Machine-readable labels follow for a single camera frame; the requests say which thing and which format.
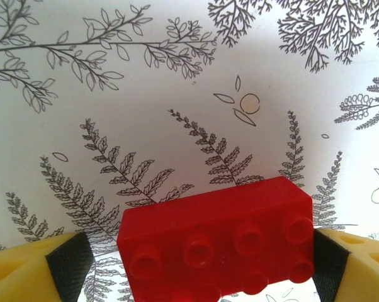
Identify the floral patterned table covering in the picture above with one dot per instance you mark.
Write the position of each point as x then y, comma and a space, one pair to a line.
177, 94

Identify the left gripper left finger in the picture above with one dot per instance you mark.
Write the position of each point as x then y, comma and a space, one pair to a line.
26, 273

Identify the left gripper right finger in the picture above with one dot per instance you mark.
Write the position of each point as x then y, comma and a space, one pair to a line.
359, 270

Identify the red lego brick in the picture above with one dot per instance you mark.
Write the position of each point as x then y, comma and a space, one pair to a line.
214, 220

